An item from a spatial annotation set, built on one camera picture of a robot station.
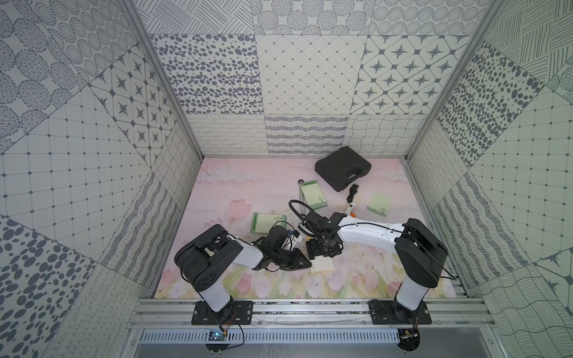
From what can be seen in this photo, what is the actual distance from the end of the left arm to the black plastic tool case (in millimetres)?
409

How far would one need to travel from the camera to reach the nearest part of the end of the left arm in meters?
0.74

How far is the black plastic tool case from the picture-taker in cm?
109
